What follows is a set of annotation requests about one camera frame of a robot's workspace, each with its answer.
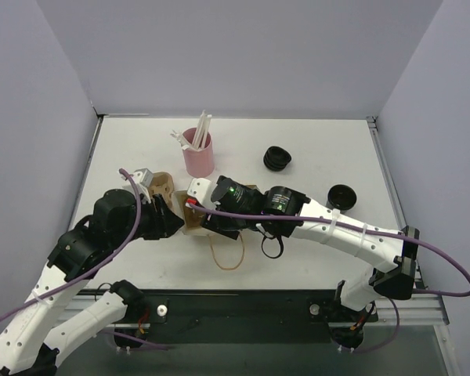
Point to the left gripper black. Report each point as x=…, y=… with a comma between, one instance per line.
x=157, y=216

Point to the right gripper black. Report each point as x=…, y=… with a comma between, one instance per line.
x=218, y=225

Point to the brown paper bag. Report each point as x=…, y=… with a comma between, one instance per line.
x=199, y=224

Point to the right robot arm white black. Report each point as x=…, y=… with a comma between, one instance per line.
x=283, y=212

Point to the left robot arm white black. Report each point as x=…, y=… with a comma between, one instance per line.
x=34, y=343

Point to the stack of black lids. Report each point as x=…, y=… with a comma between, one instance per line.
x=276, y=159

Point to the pink straw holder cup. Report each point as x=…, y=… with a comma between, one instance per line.
x=200, y=164

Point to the white paper straw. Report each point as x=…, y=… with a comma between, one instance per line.
x=205, y=133
x=199, y=131

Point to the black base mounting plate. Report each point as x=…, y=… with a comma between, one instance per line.
x=179, y=317

